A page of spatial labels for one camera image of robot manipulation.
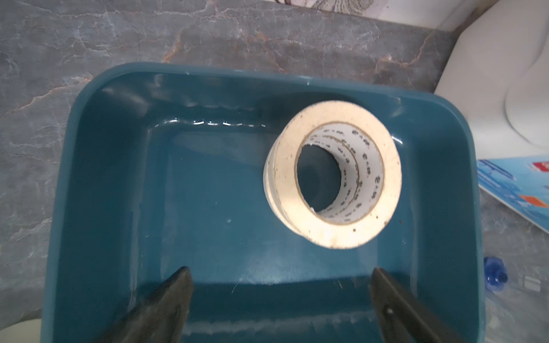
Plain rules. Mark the teal plastic storage tray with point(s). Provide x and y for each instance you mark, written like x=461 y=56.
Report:
x=162 y=168

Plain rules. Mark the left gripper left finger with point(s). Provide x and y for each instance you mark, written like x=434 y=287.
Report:
x=160 y=317

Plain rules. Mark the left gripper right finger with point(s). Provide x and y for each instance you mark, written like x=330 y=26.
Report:
x=402 y=317

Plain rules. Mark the cream masking tape roll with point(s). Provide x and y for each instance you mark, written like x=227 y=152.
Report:
x=371 y=175
x=22 y=332

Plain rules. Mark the blue lidded storage box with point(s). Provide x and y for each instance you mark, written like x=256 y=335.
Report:
x=497 y=76

